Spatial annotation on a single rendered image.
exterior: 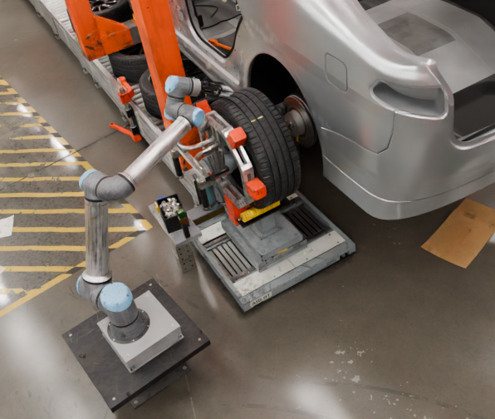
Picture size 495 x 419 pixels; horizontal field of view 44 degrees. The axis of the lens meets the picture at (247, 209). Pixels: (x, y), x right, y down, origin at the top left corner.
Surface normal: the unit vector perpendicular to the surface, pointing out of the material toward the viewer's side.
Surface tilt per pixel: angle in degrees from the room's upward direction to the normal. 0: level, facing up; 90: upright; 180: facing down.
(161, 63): 90
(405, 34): 2
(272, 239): 0
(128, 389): 0
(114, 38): 90
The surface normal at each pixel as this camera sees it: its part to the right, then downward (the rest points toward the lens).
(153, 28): 0.50, 0.54
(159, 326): -0.13, -0.73
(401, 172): -0.37, 0.70
